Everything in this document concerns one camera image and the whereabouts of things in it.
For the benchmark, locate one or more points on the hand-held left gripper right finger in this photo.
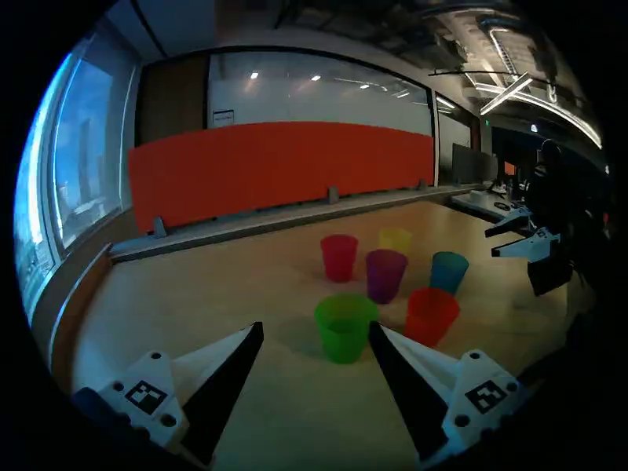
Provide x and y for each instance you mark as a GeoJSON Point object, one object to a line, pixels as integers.
{"type": "Point", "coordinates": [471, 387]}

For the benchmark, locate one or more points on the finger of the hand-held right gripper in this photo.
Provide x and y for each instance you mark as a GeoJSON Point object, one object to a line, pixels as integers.
{"type": "Point", "coordinates": [512, 221]}
{"type": "Point", "coordinates": [527, 245]}

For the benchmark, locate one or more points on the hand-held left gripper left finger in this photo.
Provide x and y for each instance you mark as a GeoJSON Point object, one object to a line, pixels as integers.
{"type": "Point", "coordinates": [162, 378]}

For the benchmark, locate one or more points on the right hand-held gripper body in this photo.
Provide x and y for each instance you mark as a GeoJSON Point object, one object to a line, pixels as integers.
{"type": "Point", "coordinates": [552, 274]}

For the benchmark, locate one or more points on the person's body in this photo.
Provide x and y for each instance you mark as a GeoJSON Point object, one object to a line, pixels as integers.
{"type": "Point", "coordinates": [557, 191]}

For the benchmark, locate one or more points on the red plastic cup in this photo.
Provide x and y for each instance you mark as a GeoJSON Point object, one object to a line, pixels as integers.
{"type": "Point", "coordinates": [431, 316]}

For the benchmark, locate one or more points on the blue plastic cup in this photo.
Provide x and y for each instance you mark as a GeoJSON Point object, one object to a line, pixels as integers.
{"type": "Point", "coordinates": [448, 272]}

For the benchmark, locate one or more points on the yellow plastic cup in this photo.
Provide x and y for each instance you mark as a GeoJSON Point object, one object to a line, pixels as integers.
{"type": "Point", "coordinates": [395, 240]}

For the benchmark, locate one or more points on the purple plastic cup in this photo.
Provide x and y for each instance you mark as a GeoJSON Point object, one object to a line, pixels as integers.
{"type": "Point", "coordinates": [385, 276]}

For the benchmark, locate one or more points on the green plastic cup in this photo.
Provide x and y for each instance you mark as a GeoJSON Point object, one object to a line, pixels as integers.
{"type": "Point", "coordinates": [345, 327]}

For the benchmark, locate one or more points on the pink plastic cup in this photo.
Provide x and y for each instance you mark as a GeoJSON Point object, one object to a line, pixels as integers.
{"type": "Point", "coordinates": [339, 257]}

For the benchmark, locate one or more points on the red desk screen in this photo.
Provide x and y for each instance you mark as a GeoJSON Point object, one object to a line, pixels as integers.
{"type": "Point", "coordinates": [274, 171]}

